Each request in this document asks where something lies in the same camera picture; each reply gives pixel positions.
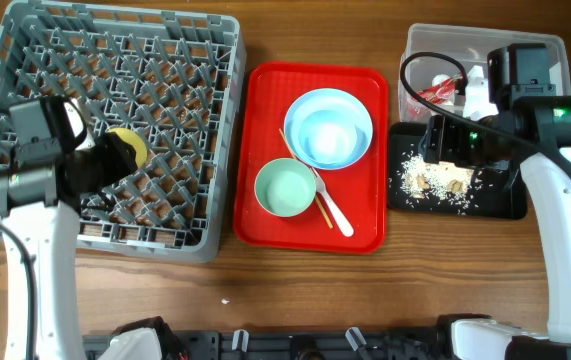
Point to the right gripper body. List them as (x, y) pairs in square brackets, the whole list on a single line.
[(461, 144)]

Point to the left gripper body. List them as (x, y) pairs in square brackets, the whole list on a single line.
[(108, 163)]

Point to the rice and shell scraps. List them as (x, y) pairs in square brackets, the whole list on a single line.
[(435, 186)]

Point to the red snack wrapper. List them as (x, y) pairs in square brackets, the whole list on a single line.
[(427, 93)]

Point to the yellow cup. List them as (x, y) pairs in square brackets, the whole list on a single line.
[(133, 139)]

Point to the white tissue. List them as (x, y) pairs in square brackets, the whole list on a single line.
[(444, 92)]

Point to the light blue bowl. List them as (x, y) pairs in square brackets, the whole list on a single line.
[(327, 137)]

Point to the white plastic fork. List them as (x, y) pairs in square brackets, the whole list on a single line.
[(341, 221)]

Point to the wooden chopstick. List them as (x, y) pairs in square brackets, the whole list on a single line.
[(316, 199)]

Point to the green bowl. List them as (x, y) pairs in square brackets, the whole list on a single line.
[(285, 187)]

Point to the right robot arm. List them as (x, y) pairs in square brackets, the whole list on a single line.
[(534, 133)]

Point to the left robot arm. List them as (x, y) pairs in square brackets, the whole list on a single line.
[(40, 223)]

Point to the black waste tray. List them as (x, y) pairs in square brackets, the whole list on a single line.
[(497, 195)]

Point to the grey dishwasher rack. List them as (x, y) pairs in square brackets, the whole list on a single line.
[(174, 78)]

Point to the clear plastic bin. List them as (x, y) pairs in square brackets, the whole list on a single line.
[(470, 47)]

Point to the light blue plate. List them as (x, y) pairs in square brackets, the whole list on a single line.
[(329, 99)]

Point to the red plastic tray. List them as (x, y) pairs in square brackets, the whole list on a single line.
[(359, 190)]

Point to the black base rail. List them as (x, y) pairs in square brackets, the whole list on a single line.
[(424, 342)]

